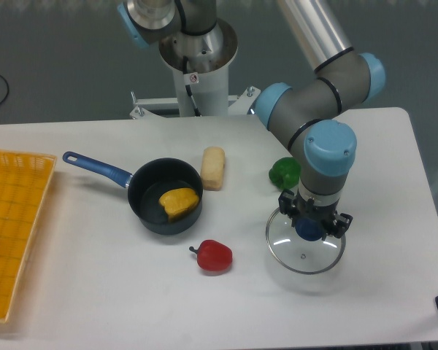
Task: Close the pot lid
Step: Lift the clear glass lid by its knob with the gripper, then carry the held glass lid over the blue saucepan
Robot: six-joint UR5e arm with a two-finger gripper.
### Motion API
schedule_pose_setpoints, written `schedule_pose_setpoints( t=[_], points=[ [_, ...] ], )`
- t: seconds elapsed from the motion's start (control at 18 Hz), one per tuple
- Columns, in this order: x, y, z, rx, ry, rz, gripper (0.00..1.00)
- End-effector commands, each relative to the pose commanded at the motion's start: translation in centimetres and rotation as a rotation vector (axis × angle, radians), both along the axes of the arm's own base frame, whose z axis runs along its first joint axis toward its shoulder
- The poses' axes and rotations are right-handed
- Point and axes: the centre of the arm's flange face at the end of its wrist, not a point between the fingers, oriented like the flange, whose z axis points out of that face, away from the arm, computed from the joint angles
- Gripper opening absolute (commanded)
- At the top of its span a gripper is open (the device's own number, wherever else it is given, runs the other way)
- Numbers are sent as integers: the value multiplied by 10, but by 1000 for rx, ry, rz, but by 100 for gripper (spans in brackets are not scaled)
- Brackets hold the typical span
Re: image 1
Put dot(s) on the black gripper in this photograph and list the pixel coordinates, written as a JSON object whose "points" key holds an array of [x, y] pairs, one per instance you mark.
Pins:
{"points": [[296, 208]]}

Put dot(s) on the glass lid blue knob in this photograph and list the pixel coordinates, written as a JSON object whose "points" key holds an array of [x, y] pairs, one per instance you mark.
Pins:
{"points": [[299, 248]]}

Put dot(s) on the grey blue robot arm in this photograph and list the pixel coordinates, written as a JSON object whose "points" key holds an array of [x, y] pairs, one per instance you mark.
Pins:
{"points": [[303, 121]]}

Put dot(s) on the green bell pepper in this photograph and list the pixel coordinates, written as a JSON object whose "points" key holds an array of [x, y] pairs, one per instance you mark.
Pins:
{"points": [[285, 173]]}

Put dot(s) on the beige bread loaf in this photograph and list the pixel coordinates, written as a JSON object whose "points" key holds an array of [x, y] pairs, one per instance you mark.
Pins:
{"points": [[212, 168]]}

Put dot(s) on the red bell pepper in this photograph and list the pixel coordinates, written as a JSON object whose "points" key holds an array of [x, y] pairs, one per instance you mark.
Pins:
{"points": [[213, 256]]}

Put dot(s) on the yellow bell pepper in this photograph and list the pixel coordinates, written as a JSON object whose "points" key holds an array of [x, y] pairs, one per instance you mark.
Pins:
{"points": [[179, 202]]}

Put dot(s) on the dark blue saucepan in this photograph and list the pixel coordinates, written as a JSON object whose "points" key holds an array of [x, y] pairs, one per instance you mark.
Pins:
{"points": [[147, 185]]}

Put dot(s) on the yellow plastic basket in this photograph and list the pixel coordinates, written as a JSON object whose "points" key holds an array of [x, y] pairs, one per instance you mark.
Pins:
{"points": [[24, 181]]}

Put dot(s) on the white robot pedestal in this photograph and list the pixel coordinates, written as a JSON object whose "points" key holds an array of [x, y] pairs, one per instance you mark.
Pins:
{"points": [[199, 66]]}

